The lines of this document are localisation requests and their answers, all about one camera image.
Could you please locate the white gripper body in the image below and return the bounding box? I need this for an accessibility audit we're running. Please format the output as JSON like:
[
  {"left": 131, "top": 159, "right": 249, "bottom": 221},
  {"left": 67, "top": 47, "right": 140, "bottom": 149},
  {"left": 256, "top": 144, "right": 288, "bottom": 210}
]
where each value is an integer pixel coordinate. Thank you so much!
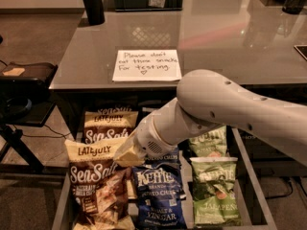
[{"left": 134, "top": 113, "right": 176, "bottom": 157}]

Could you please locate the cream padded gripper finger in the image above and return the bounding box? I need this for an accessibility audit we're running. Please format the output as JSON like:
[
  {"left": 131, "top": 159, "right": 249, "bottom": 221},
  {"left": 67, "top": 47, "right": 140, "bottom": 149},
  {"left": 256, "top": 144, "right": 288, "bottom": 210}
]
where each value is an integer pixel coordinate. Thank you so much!
[{"left": 113, "top": 138, "right": 144, "bottom": 167}]

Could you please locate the brown late july bag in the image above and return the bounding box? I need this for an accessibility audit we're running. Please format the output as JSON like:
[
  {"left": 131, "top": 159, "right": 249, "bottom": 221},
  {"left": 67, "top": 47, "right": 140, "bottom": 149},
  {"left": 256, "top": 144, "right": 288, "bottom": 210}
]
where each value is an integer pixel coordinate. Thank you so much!
[
  {"left": 83, "top": 111, "right": 138, "bottom": 144},
  {"left": 64, "top": 138, "right": 135, "bottom": 230},
  {"left": 98, "top": 103, "right": 133, "bottom": 114}
]

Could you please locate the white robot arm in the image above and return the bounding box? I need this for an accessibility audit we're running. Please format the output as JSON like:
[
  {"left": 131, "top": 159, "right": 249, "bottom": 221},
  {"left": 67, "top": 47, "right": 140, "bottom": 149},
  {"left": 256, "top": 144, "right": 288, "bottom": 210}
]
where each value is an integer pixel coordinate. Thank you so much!
[{"left": 114, "top": 70, "right": 307, "bottom": 166}]

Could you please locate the middle blue Kettle chip bag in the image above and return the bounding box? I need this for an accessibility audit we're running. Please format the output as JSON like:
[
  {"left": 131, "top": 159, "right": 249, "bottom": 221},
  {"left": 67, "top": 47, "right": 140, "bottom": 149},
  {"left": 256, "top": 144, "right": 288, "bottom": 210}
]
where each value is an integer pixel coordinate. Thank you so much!
[{"left": 144, "top": 148, "right": 180, "bottom": 167}]

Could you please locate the blue kettle chip bag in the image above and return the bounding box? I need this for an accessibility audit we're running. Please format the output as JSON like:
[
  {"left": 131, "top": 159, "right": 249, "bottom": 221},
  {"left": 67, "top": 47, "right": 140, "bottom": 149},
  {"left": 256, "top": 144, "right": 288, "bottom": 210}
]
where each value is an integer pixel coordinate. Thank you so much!
[
  {"left": 144, "top": 148, "right": 180, "bottom": 167},
  {"left": 132, "top": 163, "right": 186, "bottom": 230}
]

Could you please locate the front blue Kettle chip bag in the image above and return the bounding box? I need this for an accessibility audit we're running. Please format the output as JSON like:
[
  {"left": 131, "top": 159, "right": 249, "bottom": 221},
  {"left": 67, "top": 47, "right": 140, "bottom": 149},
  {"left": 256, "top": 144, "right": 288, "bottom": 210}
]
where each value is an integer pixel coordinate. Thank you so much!
[{"left": 132, "top": 163, "right": 186, "bottom": 230}]

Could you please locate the middle green Kettle chip bag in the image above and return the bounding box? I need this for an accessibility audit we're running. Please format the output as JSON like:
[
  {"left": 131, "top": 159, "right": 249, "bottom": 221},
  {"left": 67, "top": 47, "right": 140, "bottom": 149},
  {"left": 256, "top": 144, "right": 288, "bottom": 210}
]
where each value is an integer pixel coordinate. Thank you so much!
[{"left": 188, "top": 126, "right": 227, "bottom": 157}]

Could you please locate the front green Kettle jalapeno bag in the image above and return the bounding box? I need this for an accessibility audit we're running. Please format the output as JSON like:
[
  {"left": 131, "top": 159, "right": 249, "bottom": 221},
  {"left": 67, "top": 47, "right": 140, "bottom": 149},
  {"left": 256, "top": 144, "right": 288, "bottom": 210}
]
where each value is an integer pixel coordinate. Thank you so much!
[{"left": 191, "top": 157, "right": 241, "bottom": 227}]

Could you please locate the lower dark drawer front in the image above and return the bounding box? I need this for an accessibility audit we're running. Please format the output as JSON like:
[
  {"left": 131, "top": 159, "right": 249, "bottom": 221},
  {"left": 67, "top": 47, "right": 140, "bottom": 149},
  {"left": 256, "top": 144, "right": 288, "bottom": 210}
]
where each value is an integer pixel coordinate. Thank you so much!
[{"left": 249, "top": 153, "right": 307, "bottom": 177}]

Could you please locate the open grey top drawer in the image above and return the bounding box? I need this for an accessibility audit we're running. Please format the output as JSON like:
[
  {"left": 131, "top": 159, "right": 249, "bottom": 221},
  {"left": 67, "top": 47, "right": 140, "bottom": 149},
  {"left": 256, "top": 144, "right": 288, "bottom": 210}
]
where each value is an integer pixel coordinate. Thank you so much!
[{"left": 51, "top": 127, "right": 277, "bottom": 230}]

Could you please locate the white handwritten paper note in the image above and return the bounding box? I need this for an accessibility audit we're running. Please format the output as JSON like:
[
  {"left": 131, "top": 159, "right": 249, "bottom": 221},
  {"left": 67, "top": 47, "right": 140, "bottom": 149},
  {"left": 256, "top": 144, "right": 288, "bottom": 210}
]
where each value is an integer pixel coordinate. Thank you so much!
[{"left": 112, "top": 50, "right": 181, "bottom": 81}]

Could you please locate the black chair with armrest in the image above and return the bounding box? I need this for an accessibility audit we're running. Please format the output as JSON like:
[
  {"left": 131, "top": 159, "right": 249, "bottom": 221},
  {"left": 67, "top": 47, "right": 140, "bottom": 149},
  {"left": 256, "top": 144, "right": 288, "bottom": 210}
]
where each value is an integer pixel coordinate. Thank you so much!
[{"left": 0, "top": 62, "right": 58, "bottom": 174}]

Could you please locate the dark mesh bin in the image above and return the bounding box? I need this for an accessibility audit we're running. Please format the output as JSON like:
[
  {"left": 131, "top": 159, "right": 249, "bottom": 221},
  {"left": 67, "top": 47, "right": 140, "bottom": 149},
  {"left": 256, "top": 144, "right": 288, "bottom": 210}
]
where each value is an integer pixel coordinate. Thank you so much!
[{"left": 282, "top": 0, "right": 307, "bottom": 14}]

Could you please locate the black floor cable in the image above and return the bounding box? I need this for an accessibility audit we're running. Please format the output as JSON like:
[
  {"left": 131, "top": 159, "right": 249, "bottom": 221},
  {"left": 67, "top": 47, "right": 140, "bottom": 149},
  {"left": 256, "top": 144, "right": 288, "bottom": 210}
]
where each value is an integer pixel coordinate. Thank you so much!
[{"left": 12, "top": 124, "right": 73, "bottom": 140}]

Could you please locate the black cylindrical post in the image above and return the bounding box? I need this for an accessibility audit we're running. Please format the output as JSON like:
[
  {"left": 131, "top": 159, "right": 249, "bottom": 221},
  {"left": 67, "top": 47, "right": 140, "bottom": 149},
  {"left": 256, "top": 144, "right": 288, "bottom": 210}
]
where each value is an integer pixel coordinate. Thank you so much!
[{"left": 83, "top": 0, "right": 105, "bottom": 26}]

